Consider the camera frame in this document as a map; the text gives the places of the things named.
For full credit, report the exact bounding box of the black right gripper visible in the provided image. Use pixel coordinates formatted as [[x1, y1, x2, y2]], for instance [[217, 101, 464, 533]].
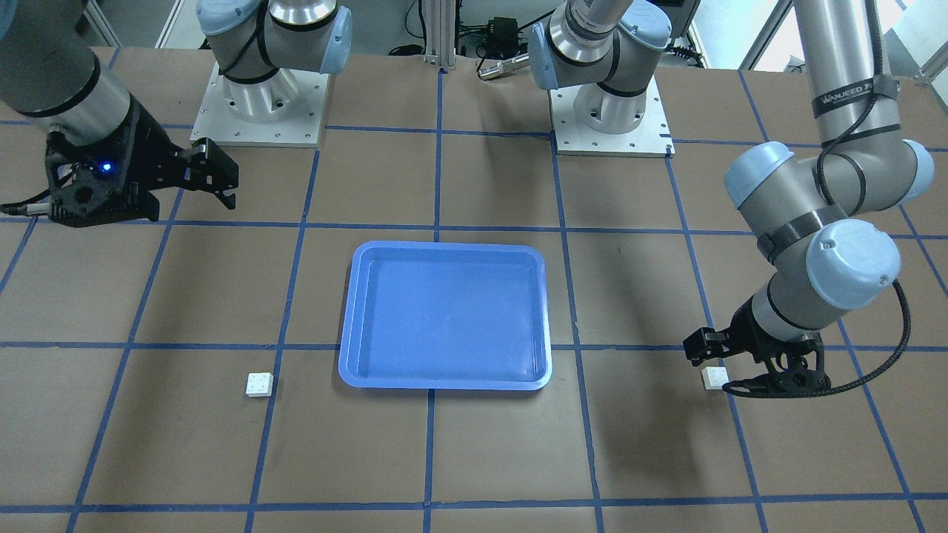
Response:
[[44, 100, 239, 227]]

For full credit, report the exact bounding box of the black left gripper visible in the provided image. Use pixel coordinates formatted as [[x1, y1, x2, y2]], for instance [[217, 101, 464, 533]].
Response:
[[683, 304, 830, 397]]

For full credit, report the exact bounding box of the white block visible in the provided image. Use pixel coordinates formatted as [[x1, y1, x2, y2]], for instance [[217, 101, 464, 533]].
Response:
[[701, 366, 730, 390]]

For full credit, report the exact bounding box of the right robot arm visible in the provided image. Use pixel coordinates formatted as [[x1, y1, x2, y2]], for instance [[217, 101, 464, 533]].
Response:
[[2, 1, 353, 227]]

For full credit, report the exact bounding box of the white block near left arm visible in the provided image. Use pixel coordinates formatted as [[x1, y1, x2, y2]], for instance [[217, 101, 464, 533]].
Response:
[[244, 372, 276, 398]]

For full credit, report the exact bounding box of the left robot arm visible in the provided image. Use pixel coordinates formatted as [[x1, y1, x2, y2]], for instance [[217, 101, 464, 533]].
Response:
[[526, 1, 935, 399]]

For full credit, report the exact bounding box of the blue plastic tray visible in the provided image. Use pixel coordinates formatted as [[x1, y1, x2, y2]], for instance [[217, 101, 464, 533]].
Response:
[[338, 240, 554, 392]]

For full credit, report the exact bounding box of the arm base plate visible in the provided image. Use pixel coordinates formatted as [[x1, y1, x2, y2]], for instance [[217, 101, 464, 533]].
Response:
[[190, 65, 331, 149], [548, 77, 676, 158]]

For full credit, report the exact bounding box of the aluminium frame post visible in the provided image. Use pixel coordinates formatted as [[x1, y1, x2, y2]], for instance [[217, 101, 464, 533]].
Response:
[[418, 1, 459, 73]]

